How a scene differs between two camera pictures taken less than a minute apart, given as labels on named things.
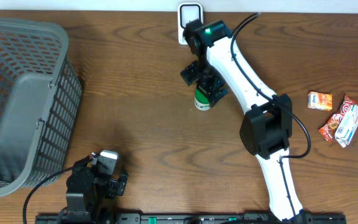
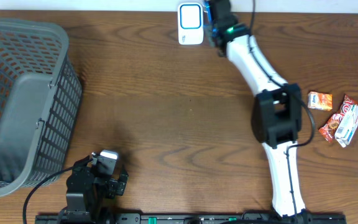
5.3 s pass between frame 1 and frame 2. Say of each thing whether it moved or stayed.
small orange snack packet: stayed
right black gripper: moved
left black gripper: stayed
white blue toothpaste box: stayed
